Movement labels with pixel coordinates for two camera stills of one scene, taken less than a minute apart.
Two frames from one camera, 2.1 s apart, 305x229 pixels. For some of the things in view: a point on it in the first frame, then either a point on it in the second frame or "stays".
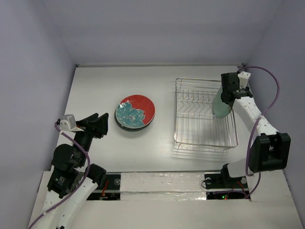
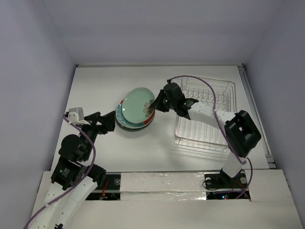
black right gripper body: (237, 94) → (164, 101)
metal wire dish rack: (196, 126) stays
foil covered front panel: (164, 186) stays
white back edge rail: (159, 65) stays
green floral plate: (221, 109) → (136, 105)
